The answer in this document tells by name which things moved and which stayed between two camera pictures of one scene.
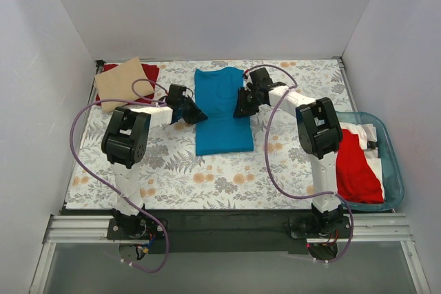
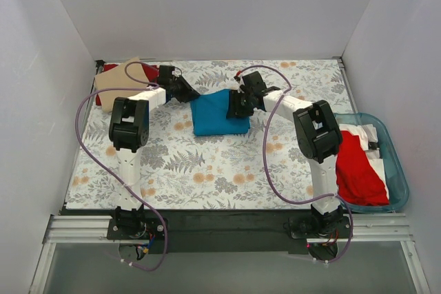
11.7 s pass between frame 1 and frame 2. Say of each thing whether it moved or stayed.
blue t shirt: moved
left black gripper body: moved
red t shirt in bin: stayed
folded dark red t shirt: stayed
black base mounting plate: stayed
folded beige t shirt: stayed
